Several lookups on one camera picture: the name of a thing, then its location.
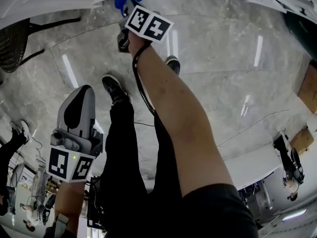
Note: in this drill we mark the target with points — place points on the small brown cardboard box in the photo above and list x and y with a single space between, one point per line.
302 140

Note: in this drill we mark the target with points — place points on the person's black trousers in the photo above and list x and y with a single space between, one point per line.
123 170

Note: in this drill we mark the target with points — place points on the large brown cardboard box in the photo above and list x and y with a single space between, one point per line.
309 88

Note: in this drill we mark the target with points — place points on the person's right black shoe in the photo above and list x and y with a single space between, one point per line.
174 64

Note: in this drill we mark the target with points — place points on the blue cloth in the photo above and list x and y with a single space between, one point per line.
121 0

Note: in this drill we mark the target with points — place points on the person's left black shoe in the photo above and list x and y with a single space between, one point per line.
112 88

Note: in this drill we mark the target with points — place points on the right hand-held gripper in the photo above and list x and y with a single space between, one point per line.
151 26

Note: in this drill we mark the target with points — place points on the person's black shoe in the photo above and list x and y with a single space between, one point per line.
112 88
174 64

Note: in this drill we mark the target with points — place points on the black waist pack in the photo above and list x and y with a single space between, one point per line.
95 207

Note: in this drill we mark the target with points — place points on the dark green board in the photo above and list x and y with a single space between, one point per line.
302 31

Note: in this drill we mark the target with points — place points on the white table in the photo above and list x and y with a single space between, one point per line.
247 167

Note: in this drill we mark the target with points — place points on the black mesh chair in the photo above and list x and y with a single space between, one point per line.
12 46

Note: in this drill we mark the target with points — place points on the person's left forearm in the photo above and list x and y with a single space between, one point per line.
69 202

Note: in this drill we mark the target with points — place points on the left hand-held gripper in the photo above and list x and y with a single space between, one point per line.
59 165

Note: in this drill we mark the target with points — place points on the person's right forearm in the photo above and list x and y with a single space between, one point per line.
178 113

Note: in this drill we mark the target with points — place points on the person's black shirt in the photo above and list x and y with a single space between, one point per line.
218 212

